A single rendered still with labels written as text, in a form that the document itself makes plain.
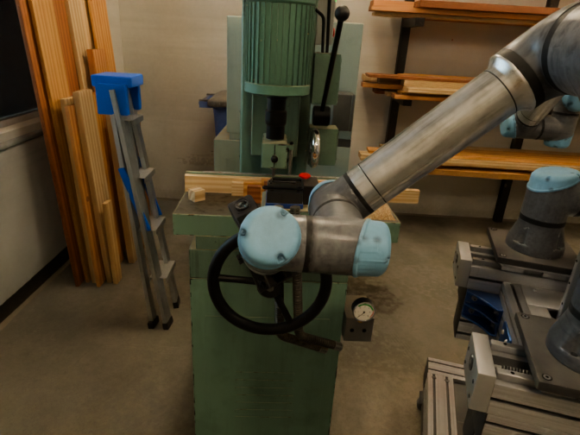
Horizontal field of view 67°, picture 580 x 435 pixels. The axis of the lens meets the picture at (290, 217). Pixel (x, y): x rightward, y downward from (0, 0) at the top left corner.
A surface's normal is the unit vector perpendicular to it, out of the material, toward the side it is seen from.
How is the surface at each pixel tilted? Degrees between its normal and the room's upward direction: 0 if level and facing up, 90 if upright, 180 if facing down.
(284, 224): 56
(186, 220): 90
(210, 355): 90
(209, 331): 90
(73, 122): 88
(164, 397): 0
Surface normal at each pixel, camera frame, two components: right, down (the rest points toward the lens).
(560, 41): -0.99, -0.10
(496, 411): -0.28, 0.35
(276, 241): 0.07, -0.20
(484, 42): -0.02, 0.38
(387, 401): 0.06, -0.92
